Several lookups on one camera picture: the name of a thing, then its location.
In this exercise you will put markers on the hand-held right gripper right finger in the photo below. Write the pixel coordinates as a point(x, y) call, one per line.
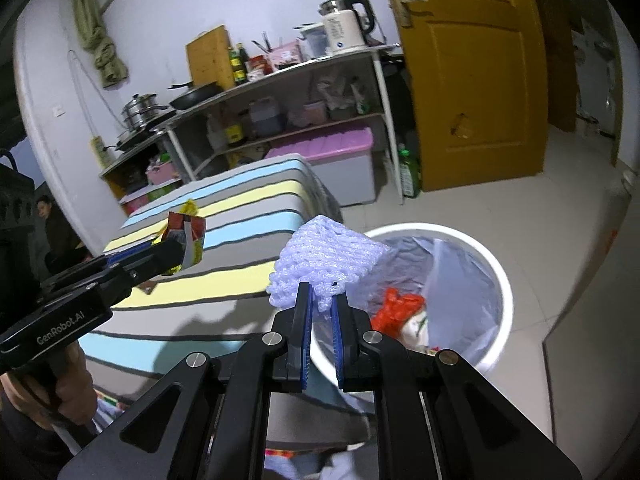
point(339, 350)

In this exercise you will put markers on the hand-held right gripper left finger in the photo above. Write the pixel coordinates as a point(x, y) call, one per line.
point(306, 345)

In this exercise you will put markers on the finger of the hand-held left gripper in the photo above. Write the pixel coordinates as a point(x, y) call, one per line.
point(145, 277)
point(150, 255)

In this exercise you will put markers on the yellow and red snack wrapper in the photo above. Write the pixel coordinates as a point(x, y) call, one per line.
point(192, 230)

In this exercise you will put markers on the red mesh bag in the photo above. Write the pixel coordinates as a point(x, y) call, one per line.
point(397, 310)

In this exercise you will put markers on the white printed paper wrapper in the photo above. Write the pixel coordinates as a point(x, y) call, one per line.
point(416, 329)

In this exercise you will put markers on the lilac foam fruit net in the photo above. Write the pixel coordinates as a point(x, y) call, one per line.
point(320, 250)

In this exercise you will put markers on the white round trash bin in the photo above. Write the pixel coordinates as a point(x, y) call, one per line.
point(501, 285)

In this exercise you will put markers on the person's left forearm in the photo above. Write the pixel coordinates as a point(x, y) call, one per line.
point(30, 452)

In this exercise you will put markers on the person's left hand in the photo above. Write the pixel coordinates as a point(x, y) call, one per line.
point(75, 392)

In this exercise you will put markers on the pink plastic basket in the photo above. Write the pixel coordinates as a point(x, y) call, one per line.
point(160, 172)

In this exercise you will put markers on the striped bed sheet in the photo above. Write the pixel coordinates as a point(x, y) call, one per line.
point(235, 265)

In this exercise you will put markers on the low wooden shelf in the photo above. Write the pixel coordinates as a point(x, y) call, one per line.
point(112, 175)

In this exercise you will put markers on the yellow power strip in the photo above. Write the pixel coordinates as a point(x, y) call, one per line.
point(101, 152)

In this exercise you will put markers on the blue patterned cloth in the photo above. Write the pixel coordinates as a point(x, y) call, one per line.
point(320, 466)

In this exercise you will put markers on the black induction cooker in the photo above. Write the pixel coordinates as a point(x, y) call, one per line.
point(140, 135)

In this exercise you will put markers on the steel steamer pot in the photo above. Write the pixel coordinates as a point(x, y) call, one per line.
point(142, 110)

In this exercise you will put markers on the bottle with yellow label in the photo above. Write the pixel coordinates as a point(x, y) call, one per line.
point(234, 134)

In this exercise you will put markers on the black wok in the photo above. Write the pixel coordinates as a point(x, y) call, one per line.
point(195, 96)

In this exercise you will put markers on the grey jerry can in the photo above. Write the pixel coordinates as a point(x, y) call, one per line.
point(265, 119)

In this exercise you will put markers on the storage box with purple lid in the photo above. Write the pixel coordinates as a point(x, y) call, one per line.
point(325, 160)

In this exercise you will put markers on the green plastic bottle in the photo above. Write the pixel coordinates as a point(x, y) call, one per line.
point(409, 175)

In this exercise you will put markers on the dark sauce bottle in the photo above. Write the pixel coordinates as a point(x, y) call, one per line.
point(243, 65)
point(234, 67)

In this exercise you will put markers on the wooden cutting board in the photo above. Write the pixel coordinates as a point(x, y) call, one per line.
point(210, 57)

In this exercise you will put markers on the pink plastic tub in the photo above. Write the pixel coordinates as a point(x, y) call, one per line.
point(315, 114)

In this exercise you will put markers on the red seasoning jar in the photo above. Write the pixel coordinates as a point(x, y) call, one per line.
point(258, 66)

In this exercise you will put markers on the green hanging cloth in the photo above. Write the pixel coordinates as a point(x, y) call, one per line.
point(97, 35)

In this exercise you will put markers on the pink utensil holder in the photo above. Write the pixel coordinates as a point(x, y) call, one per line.
point(285, 57)

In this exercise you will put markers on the white metal shelf unit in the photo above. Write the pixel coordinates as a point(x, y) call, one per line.
point(380, 110)

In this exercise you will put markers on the crumpled plastic bags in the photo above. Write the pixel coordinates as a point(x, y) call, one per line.
point(335, 92)

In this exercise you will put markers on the small green bottle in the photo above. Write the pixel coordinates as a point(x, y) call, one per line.
point(361, 100)

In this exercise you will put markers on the clear plastic container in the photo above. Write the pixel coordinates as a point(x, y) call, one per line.
point(314, 42)

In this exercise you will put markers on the white electric kettle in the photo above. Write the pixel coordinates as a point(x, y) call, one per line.
point(342, 30)

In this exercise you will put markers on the yellow wooden door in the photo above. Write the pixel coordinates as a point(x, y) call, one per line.
point(475, 85)

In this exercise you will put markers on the grey metal entrance door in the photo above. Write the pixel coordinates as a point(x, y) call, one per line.
point(595, 75)

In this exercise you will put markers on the white wall switch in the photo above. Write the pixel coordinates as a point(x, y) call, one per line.
point(57, 110)

